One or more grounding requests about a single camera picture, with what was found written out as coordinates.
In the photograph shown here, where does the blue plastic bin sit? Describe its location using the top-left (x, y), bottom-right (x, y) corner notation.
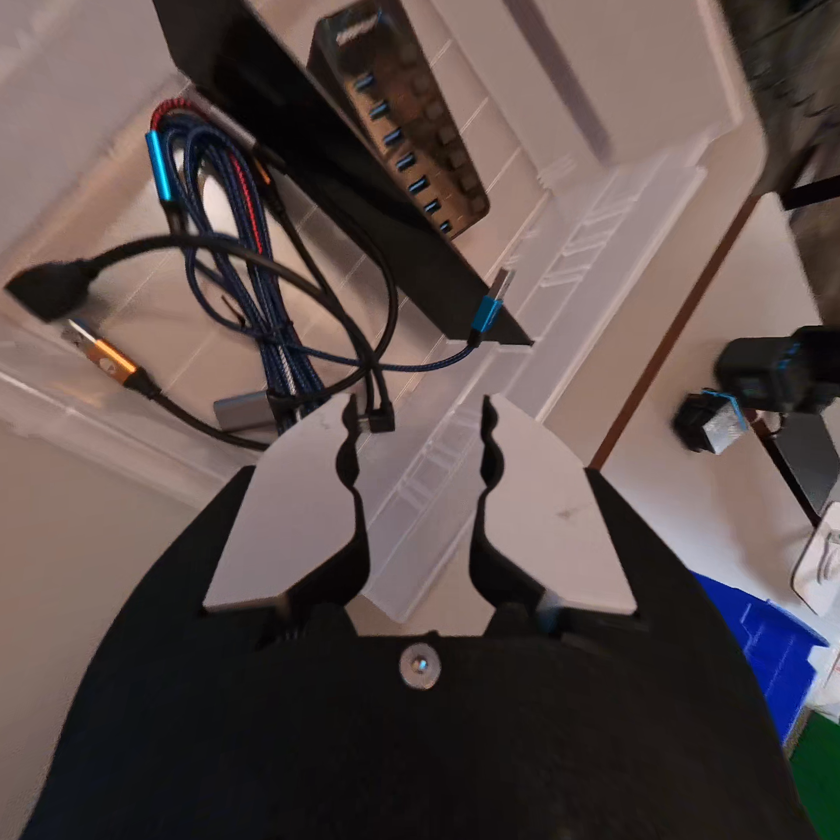
top-left (691, 570), bottom-right (829, 746)

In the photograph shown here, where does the black cable orange plug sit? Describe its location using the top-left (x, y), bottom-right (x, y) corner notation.
top-left (64, 317), bottom-right (273, 454)

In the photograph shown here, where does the black blurred device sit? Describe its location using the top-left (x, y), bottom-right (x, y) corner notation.
top-left (714, 323), bottom-right (840, 416)

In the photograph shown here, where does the green plastic bin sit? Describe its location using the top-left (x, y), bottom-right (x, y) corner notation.
top-left (787, 712), bottom-right (840, 824)

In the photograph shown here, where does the red blue braided cable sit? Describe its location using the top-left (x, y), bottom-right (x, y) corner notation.
top-left (150, 97), bottom-right (280, 263)

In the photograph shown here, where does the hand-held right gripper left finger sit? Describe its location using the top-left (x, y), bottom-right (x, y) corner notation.
top-left (202, 392), bottom-right (371, 634)

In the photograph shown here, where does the white stand base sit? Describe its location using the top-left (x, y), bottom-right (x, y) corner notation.
top-left (789, 500), bottom-right (840, 616)

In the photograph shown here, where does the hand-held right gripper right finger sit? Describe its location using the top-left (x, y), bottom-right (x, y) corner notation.
top-left (468, 392), bottom-right (639, 624)

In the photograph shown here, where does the black right-angle extension cable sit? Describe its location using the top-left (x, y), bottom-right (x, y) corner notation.
top-left (5, 236), bottom-right (399, 435)

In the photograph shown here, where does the black cable grey plug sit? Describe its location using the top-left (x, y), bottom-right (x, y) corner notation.
top-left (212, 390), bottom-right (309, 434)

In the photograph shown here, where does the white desk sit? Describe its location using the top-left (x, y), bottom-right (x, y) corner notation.
top-left (0, 0), bottom-right (828, 840)

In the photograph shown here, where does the dark flat panel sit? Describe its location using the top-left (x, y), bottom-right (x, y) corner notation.
top-left (761, 410), bottom-right (840, 522)

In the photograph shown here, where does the short black USB hub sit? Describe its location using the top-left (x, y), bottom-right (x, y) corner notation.
top-left (307, 12), bottom-right (492, 242)

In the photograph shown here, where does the clear plastic bin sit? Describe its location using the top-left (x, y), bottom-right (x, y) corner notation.
top-left (0, 0), bottom-right (769, 624)

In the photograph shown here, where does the small black grey block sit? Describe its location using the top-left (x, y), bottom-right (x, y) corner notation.
top-left (671, 389), bottom-right (750, 455)

